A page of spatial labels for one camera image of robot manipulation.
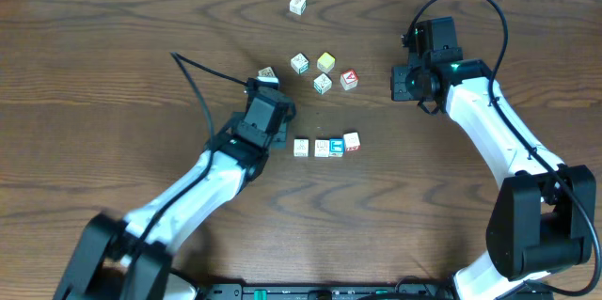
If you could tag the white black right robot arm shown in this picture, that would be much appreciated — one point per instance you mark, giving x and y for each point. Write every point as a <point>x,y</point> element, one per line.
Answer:
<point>543,219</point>

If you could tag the white block at far top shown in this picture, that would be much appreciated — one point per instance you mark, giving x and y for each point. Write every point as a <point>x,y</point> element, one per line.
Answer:
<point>298,6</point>

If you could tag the cream block yellow side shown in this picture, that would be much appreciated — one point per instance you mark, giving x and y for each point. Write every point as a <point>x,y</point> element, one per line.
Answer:
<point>266,72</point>

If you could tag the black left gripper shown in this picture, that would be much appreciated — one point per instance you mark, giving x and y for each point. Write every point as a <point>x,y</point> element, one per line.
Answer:
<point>284,126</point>

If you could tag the red letter A block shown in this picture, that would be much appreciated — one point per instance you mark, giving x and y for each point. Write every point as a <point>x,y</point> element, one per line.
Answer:
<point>349,79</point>

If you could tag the white block blue side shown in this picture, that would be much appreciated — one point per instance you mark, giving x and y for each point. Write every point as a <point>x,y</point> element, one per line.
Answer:
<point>300,147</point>

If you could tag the white block green side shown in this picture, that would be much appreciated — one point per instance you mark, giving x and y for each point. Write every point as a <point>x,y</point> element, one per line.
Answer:
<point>322,83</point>

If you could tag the white block teal side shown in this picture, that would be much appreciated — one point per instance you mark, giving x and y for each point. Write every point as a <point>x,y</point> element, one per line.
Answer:
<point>299,63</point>

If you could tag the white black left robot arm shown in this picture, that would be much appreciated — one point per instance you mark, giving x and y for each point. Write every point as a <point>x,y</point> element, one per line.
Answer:
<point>132,258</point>

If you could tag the yellow topped wooden block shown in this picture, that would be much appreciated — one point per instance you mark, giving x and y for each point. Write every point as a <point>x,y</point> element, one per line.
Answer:
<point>326,62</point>

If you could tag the white block red side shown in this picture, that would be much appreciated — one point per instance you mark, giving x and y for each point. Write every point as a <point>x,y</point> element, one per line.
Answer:
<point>336,147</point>

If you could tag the cream block with red drawing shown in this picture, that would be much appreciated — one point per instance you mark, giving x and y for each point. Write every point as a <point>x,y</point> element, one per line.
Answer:
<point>321,148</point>

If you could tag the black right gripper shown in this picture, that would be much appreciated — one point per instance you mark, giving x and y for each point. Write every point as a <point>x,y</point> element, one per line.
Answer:
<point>400,91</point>

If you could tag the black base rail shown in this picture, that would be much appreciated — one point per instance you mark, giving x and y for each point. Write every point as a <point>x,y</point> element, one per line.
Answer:
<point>408,288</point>

